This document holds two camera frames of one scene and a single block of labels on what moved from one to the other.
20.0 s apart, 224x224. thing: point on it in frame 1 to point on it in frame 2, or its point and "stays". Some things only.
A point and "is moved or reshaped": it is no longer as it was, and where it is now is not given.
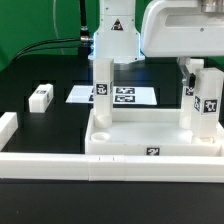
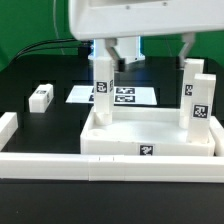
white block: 187,101 stays
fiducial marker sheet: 121,95 stays
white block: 40,98 stays
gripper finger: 187,76 to 119,63
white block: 206,104 is moved or reshaped
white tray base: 147,132 stays
